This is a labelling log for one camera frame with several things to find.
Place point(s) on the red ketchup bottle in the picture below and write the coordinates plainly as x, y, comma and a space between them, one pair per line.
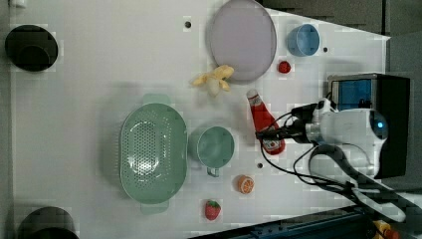
262, 119

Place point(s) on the strawberry toy near orange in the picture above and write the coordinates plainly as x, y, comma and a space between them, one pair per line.
212, 209

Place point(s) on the black toaster oven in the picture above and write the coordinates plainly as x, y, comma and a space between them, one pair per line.
387, 94

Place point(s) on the blue bowl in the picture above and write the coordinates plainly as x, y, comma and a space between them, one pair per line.
303, 41

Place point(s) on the peeled banana toy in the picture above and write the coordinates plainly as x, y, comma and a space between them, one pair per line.
216, 80

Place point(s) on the purple round plate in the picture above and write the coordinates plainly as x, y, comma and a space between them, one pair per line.
243, 36

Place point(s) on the strawberry toy near plate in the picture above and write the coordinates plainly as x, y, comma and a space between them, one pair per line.
284, 67

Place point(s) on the green mug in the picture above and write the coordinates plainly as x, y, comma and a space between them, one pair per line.
212, 146

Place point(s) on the black cylinder cup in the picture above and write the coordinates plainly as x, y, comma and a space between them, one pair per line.
31, 48
48, 223

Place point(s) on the orange slice toy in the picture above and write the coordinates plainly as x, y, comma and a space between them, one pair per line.
245, 184

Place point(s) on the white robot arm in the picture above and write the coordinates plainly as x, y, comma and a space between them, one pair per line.
345, 156

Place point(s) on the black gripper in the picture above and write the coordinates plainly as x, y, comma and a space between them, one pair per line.
297, 130

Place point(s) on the green oval strainer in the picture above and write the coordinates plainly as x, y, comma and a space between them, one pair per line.
153, 153

